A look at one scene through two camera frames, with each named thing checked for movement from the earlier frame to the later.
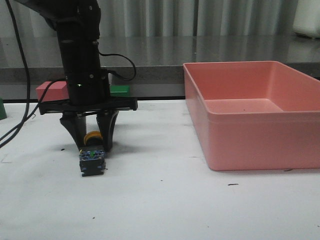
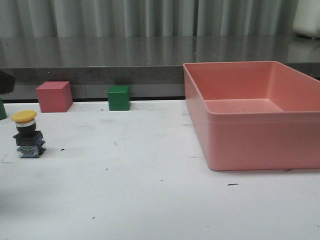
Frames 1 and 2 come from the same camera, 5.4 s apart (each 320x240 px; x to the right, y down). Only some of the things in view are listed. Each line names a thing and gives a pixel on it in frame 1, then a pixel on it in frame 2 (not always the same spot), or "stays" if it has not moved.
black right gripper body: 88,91 to 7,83
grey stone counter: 159,61 stays
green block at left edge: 3,113 stays
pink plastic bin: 256,115 stays
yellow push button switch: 92,155 to 30,143
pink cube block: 58,90 stays
